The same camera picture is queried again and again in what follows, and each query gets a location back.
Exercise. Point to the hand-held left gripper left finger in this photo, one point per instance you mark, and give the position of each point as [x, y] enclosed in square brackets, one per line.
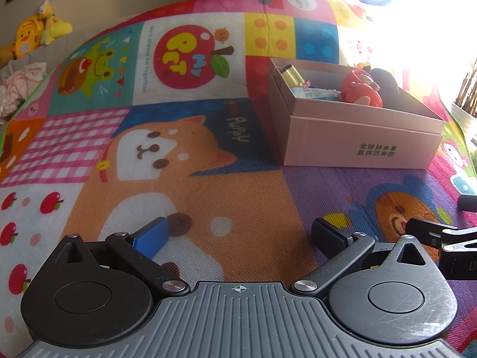
[152, 236]

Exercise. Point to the pink white clothes pile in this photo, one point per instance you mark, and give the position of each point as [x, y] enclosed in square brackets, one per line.
[18, 89]

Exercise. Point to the orange yellow duck plush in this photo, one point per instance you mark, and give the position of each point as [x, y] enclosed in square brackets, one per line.
[26, 35]

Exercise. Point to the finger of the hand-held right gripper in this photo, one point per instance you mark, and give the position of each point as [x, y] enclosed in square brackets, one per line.
[425, 231]
[468, 202]

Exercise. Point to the black plush toy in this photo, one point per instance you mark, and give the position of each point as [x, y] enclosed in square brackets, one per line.
[385, 82]

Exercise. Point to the tall green potted plant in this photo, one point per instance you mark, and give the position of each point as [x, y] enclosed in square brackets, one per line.
[468, 89]

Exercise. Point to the yellow pudding toy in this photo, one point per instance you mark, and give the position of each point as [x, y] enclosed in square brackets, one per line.
[292, 78]

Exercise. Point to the white plant pot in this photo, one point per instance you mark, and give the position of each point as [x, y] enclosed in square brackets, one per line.
[462, 117]

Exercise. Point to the pink cardboard box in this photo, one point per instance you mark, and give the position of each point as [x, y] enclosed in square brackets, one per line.
[335, 145]

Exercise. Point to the blue tissue packet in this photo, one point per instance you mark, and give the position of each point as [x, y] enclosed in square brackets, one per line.
[316, 93]

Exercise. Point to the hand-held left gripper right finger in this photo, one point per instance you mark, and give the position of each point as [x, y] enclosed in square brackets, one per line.
[328, 233]

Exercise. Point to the colourful printed play mat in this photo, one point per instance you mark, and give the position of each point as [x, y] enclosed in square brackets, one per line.
[186, 156]

